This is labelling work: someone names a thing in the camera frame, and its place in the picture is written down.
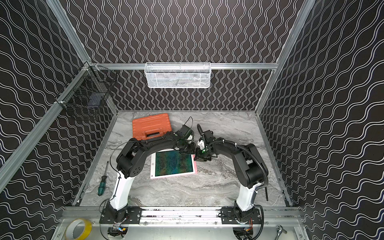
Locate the pink LCD writing tablet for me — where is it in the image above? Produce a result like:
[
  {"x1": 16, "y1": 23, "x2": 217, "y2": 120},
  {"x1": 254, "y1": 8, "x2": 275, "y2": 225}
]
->
[{"x1": 150, "y1": 149, "x2": 198, "y2": 179}]

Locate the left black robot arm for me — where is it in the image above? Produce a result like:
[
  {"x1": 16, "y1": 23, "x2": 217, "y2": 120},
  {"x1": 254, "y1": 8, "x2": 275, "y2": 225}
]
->
[{"x1": 101, "y1": 130, "x2": 196, "y2": 223}]

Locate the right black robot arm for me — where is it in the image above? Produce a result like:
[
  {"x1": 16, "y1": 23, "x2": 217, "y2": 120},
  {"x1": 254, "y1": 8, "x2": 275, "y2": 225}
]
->
[{"x1": 195, "y1": 139, "x2": 269, "y2": 223}]

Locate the orange plastic tool case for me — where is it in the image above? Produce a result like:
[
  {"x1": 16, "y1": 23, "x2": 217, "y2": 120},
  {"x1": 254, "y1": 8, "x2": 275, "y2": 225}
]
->
[{"x1": 132, "y1": 114, "x2": 172, "y2": 141}]

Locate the yellow tape roll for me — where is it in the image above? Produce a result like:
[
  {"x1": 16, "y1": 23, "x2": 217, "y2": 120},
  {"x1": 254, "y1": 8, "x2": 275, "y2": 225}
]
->
[{"x1": 64, "y1": 218, "x2": 93, "y2": 240}]

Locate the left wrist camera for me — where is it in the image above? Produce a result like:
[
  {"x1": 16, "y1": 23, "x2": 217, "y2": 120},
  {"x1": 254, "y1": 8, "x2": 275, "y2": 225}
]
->
[{"x1": 175, "y1": 125, "x2": 194, "y2": 142}]

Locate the white wire mesh basket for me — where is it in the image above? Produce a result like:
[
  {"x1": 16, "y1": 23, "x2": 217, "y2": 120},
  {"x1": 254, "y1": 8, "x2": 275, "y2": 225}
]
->
[{"x1": 144, "y1": 62, "x2": 212, "y2": 89}]

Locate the green handled screwdriver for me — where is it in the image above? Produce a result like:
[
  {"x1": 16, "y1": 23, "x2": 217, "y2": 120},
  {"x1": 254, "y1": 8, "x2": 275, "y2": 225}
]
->
[{"x1": 97, "y1": 161, "x2": 109, "y2": 196}]

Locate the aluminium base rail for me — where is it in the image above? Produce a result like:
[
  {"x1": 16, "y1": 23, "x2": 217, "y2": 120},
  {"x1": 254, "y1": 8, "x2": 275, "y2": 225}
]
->
[{"x1": 62, "y1": 207, "x2": 301, "y2": 227}]

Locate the black wire mesh basket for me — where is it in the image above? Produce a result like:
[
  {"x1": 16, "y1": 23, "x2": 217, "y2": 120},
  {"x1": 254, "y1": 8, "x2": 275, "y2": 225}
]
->
[{"x1": 56, "y1": 63, "x2": 118, "y2": 121}]

